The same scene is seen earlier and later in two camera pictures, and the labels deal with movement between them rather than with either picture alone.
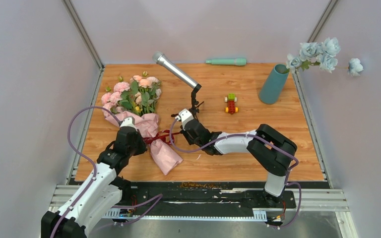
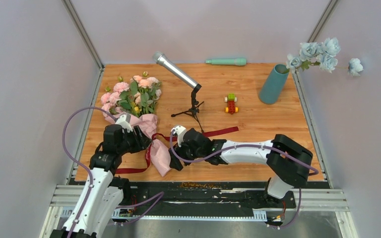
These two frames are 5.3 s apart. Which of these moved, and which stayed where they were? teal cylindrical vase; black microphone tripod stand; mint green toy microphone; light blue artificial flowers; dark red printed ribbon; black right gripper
Moved: dark red printed ribbon; black right gripper
Stayed: teal cylindrical vase; black microphone tripod stand; light blue artificial flowers; mint green toy microphone
